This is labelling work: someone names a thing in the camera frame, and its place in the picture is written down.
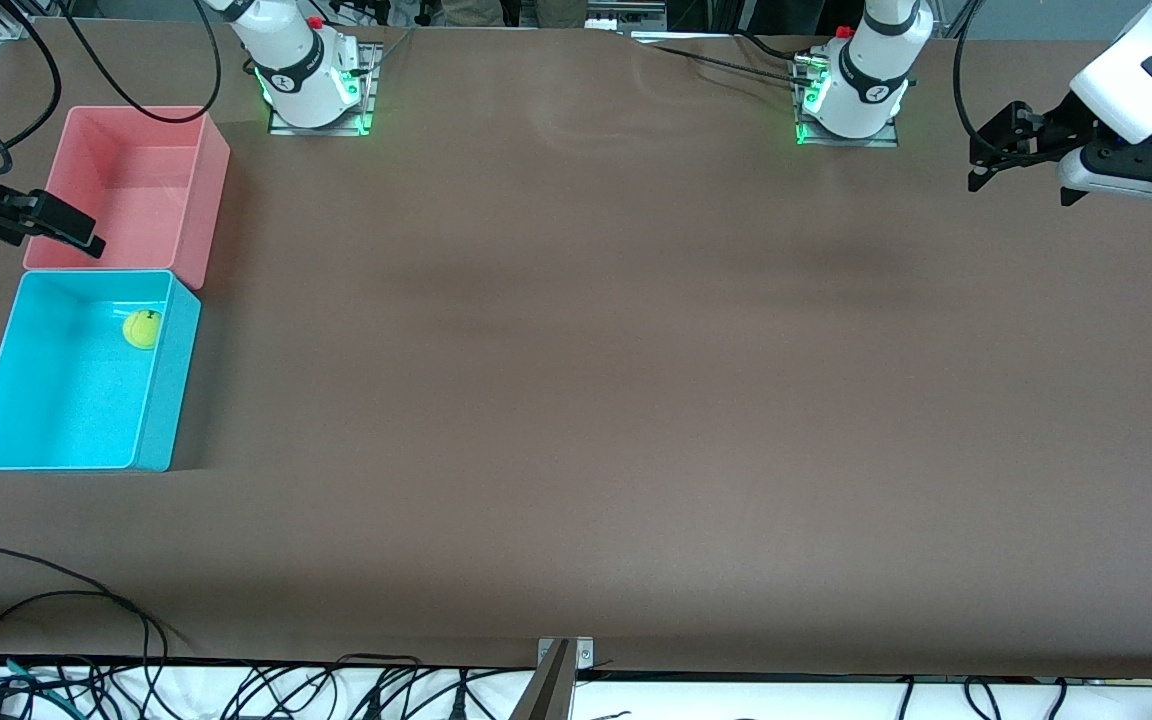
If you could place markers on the yellow-green tennis ball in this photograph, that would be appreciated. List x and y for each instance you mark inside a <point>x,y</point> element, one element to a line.
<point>141,330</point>

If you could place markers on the silver metal bracket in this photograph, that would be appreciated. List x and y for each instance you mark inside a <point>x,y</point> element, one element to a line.
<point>584,652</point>

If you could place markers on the person in khaki trousers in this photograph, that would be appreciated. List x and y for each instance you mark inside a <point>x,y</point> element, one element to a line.
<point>511,10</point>

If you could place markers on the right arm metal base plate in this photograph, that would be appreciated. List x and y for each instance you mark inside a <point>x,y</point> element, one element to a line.
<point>368,95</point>

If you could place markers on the blue plastic bin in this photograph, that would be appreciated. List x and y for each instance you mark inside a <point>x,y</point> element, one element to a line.
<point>76,400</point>

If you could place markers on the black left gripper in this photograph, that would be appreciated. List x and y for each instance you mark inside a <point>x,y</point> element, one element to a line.
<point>1053,125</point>

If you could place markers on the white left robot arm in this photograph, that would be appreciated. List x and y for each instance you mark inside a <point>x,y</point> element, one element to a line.
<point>866,80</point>

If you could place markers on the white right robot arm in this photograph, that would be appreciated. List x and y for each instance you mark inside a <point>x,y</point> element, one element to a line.
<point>291,60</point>

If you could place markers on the dark metal bar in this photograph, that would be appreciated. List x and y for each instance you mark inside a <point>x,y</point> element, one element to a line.
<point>546,695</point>

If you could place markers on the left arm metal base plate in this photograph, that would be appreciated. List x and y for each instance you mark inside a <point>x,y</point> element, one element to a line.
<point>886,140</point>

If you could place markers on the pink plastic bin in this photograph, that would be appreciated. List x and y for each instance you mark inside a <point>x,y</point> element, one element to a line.
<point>136,170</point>

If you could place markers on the metal equipment frame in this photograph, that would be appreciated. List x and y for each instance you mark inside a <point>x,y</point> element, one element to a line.
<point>626,12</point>

